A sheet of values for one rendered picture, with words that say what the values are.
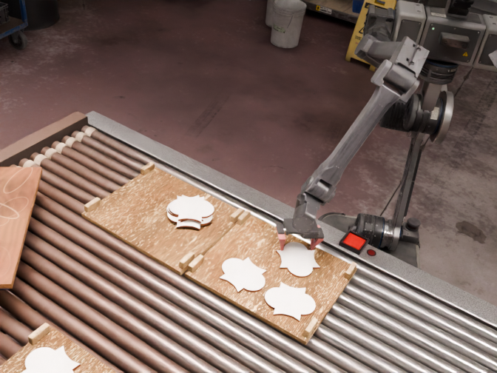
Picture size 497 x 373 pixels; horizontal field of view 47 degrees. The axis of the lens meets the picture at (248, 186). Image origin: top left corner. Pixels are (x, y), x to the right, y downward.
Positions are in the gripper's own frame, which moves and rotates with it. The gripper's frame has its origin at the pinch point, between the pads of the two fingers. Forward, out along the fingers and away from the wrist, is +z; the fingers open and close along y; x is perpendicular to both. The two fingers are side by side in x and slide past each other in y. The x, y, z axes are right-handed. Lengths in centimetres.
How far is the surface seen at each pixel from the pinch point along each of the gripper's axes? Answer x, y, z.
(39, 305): -17, -75, 5
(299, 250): -0.6, 0.8, 0.8
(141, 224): 13, -48, 1
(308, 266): -7.3, 2.5, 1.1
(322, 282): -13.3, 5.8, 2.1
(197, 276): -9.9, -31.8, 2.1
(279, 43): 360, 68, 76
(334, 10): 417, 132, 62
